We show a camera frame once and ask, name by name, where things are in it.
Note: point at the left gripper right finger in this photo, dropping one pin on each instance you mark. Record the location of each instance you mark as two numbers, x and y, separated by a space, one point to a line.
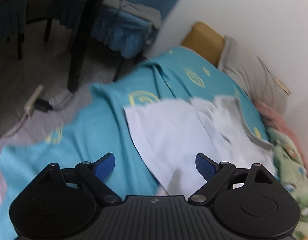
217 178

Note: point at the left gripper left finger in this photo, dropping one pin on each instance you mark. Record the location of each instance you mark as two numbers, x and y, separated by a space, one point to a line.
93 177

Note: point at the white garment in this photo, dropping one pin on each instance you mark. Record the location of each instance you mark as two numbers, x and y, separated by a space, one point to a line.
169 134

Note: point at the blue folding chair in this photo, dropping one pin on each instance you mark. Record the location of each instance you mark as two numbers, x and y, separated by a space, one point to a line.
130 26

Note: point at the teal patterned bed sheet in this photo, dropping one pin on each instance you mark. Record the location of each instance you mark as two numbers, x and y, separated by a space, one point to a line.
101 127

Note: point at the green cartoon fleece blanket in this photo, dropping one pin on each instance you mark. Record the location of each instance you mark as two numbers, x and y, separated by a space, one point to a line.
292 175

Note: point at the white power strip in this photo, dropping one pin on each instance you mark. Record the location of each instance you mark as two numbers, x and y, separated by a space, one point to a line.
30 104

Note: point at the yellow pillow behind grey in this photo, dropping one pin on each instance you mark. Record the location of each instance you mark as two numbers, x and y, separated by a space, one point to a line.
282 85

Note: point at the mustard yellow headboard cushion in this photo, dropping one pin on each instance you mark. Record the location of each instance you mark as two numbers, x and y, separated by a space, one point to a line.
205 41

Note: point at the white desk with black frame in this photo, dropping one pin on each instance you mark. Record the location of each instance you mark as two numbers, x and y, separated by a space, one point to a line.
88 16

